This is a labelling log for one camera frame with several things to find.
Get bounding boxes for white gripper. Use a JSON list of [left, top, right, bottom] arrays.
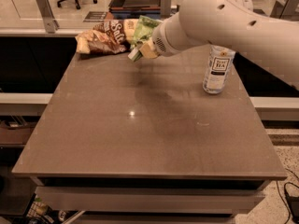
[[139, 21, 180, 59]]

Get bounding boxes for green jalapeno chip bag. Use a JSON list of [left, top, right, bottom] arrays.
[[128, 16, 161, 62]]

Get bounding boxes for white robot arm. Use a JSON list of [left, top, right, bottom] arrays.
[[149, 0, 299, 89]]

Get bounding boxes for brown salt chip bag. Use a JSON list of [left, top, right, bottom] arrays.
[[76, 19, 138, 54]]

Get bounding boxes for clear tea water bottle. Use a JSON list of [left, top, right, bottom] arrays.
[[203, 45, 235, 94]]

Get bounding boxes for grey drawer front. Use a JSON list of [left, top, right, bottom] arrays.
[[36, 187, 264, 215]]

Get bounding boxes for middle metal glass bracket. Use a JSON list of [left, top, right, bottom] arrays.
[[160, 0, 171, 19]]

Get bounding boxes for metal glass bracket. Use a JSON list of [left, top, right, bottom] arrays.
[[36, 0, 59, 34], [160, 0, 171, 19], [270, 0, 299, 21]]

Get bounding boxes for left metal glass bracket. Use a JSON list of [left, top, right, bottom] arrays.
[[36, 0, 59, 34]]

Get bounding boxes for right metal glass bracket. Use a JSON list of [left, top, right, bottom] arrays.
[[270, 0, 299, 21]]

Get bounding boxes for black power adapter with cable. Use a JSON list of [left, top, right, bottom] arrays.
[[276, 181, 299, 224]]

